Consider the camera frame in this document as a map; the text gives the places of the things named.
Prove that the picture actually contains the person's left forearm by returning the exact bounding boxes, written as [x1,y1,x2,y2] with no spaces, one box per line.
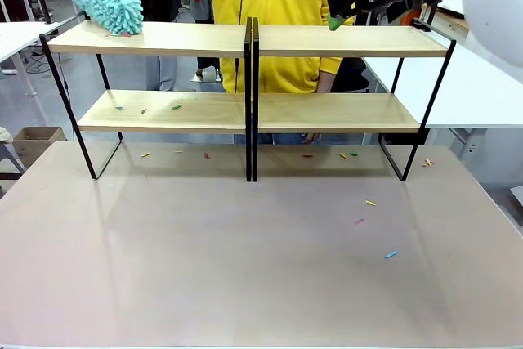
[318,70,334,94]

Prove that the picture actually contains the wood-top background table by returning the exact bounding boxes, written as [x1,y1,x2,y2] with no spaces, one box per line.
[420,0,472,40]

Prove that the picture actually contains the person in yellow hoodie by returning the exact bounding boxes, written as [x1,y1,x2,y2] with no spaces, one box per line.
[100,0,369,146]

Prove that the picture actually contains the large white table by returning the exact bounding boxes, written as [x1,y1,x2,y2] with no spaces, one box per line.
[362,41,523,130]

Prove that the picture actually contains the white side table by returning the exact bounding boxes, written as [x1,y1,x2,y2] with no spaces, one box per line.
[0,20,62,99]

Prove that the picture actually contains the cardboard box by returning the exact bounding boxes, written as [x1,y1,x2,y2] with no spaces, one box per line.
[11,126,67,168]

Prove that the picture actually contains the wooden two-tier black-frame shelf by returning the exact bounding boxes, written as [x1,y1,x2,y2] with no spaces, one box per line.
[252,17,458,183]
[39,16,253,183]

